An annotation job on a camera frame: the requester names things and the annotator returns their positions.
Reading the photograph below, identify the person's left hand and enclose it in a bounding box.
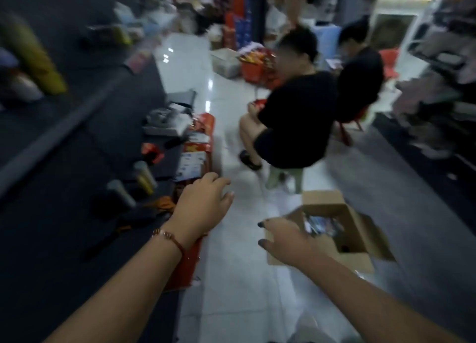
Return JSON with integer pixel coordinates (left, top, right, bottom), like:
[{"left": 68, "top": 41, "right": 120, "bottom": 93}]
[{"left": 166, "top": 172, "right": 236, "bottom": 247}]

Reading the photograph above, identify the person's right hand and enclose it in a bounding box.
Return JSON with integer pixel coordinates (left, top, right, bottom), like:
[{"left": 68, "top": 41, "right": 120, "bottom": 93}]
[{"left": 258, "top": 217, "right": 325, "bottom": 268}]

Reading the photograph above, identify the person's left forearm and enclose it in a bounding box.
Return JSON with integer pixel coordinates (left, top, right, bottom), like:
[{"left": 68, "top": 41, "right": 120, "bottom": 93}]
[{"left": 44, "top": 230, "right": 186, "bottom": 343}]

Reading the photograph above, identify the person's right forearm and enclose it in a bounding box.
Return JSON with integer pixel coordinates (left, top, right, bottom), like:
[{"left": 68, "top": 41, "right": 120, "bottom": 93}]
[{"left": 309, "top": 253, "right": 467, "bottom": 343}]

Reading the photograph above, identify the long red printed carton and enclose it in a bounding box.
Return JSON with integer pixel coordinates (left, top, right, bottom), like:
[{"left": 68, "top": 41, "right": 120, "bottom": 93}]
[{"left": 174, "top": 112, "right": 217, "bottom": 184}]

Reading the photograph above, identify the pile of small packets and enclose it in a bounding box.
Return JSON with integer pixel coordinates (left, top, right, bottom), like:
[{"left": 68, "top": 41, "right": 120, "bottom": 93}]
[{"left": 303, "top": 214, "right": 347, "bottom": 240}]

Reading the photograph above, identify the pale green plastic stool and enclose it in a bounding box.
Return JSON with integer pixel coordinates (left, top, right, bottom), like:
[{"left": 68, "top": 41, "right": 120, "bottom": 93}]
[{"left": 265, "top": 166, "right": 304, "bottom": 195}]

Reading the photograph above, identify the pale tube bottle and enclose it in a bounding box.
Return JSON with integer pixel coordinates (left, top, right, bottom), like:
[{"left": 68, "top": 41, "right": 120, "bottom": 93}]
[
  {"left": 133, "top": 161, "right": 159, "bottom": 195},
  {"left": 106, "top": 179, "right": 137, "bottom": 210}
]

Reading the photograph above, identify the orange snack packet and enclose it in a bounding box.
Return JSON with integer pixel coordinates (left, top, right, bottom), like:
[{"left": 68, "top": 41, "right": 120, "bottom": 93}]
[{"left": 141, "top": 142, "right": 165, "bottom": 164}]

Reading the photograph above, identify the open brown cardboard box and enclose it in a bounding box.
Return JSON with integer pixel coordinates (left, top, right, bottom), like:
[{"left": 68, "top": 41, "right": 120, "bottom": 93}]
[{"left": 266, "top": 190, "right": 397, "bottom": 275}]

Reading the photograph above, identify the white paper stack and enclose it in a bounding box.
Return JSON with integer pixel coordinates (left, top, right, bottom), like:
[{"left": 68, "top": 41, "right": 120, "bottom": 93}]
[{"left": 143, "top": 106, "right": 195, "bottom": 137}]

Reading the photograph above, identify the grey tray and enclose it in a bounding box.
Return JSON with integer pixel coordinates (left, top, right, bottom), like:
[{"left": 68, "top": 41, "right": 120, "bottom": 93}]
[{"left": 165, "top": 89, "right": 198, "bottom": 110}]

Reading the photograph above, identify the red shopping basket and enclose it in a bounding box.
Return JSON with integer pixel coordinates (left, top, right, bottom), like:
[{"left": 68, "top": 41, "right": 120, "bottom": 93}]
[{"left": 239, "top": 49, "right": 280, "bottom": 90}]

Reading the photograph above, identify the white plastic storage box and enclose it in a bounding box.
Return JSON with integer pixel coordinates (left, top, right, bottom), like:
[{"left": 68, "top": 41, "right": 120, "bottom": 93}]
[{"left": 211, "top": 48, "right": 242, "bottom": 79}]

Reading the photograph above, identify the red plastic chair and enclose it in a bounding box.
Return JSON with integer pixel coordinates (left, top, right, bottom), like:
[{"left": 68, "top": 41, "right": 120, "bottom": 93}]
[{"left": 334, "top": 106, "right": 373, "bottom": 147}]

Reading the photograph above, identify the black counter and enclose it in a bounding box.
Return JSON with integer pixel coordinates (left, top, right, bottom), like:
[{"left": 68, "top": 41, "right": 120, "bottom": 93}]
[{"left": 0, "top": 0, "right": 183, "bottom": 343}]

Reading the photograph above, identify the red plastic stool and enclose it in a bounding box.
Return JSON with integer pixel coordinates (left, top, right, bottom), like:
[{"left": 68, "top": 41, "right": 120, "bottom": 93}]
[{"left": 379, "top": 49, "right": 401, "bottom": 82}]

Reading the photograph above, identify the yellow bag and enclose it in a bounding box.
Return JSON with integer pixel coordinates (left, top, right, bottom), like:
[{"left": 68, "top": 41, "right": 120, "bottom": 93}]
[{"left": 0, "top": 15, "right": 68, "bottom": 96}]

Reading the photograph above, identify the shelf rack with goods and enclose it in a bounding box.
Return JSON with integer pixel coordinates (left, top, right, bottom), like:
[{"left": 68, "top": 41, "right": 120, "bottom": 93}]
[{"left": 392, "top": 0, "right": 476, "bottom": 162}]

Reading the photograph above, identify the white display cabinet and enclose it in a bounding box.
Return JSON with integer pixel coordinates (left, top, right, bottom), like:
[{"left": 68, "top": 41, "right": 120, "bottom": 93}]
[{"left": 366, "top": 0, "right": 444, "bottom": 72}]

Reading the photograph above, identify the red bead bracelet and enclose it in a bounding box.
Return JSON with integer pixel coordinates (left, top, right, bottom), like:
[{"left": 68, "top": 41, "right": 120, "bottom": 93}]
[{"left": 151, "top": 229, "right": 186, "bottom": 256}]

